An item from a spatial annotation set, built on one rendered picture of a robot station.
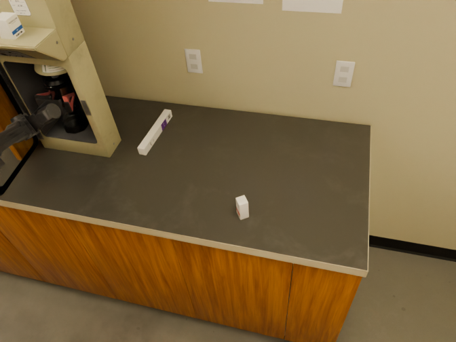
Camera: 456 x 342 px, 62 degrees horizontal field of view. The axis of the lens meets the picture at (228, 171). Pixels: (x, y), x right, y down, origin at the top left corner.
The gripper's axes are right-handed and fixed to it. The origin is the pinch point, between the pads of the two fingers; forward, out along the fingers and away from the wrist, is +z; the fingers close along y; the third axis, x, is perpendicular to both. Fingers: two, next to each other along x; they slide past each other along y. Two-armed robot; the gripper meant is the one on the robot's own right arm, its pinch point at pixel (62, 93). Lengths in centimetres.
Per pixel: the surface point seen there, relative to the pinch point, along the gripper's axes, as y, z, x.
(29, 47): -14.9, -22.3, -30.9
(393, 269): -151, 23, 119
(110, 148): -16.6, -5.0, 22.1
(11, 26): -8.1, -18.2, -35.4
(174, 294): -42, -32, 86
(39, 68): -0.7, -6.8, -15.2
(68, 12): -17.7, -3.2, -33.7
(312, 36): -94, 31, -13
